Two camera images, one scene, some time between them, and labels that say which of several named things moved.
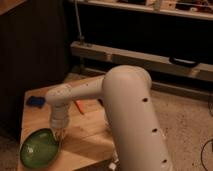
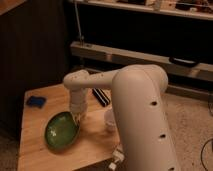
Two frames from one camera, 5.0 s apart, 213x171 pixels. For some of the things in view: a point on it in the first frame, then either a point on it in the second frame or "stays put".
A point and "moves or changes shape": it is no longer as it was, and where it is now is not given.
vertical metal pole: [81, 37] stays put
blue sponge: [36, 101] stays put
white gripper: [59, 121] to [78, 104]
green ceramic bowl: [39, 148] moves or changes shape
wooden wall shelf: [191, 8] stays put
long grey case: [182, 66] stays put
